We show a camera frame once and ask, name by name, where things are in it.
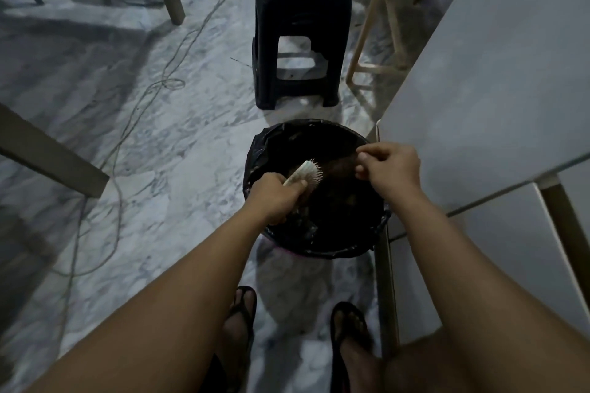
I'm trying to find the person's right hand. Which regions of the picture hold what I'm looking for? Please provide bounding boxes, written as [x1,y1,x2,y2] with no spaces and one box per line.
[355,142,423,205]

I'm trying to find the person's left hand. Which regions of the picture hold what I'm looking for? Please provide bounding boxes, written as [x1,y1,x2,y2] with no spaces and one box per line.
[242,172,309,227]

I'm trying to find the light blue hairbrush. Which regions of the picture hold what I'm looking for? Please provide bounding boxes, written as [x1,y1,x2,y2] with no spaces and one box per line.
[282,158,323,191]

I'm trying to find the dark brown hair clump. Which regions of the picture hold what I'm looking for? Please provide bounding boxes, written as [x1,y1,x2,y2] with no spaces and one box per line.
[318,153,365,186]

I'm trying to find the black bagged trash bin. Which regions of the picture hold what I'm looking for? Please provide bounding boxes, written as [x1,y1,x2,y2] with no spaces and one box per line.
[243,119,393,260]

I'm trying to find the person's right forearm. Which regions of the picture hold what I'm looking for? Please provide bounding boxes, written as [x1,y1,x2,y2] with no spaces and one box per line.
[387,185,590,393]

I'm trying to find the person's left forearm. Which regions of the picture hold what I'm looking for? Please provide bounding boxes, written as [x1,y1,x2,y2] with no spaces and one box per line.
[25,208,283,393]

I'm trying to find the person's left leg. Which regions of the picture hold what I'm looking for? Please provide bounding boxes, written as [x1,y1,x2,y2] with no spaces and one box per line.
[214,289,258,393]

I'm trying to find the person's leg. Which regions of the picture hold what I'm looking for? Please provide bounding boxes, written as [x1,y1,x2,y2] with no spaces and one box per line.
[214,289,258,393]
[334,309,466,393]

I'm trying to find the person's right leg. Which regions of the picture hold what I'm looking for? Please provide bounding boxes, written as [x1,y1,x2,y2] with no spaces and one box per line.
[334,309,466,393]

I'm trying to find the light wooden table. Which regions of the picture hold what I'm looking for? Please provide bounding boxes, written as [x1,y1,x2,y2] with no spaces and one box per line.
[345,0,450,90]

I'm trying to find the white folding table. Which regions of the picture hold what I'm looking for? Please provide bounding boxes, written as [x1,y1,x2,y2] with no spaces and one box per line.
[366,0,590,359]

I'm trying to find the black flip-flop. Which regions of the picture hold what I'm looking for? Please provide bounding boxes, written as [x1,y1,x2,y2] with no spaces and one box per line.
[226,286,258,361]
[329,301,374,393]

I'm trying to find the black plastic stool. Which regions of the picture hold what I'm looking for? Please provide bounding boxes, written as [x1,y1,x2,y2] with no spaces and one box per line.
[252,0,355,111]

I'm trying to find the thin beige cable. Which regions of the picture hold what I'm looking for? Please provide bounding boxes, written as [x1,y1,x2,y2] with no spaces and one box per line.
[45,0,245,361]

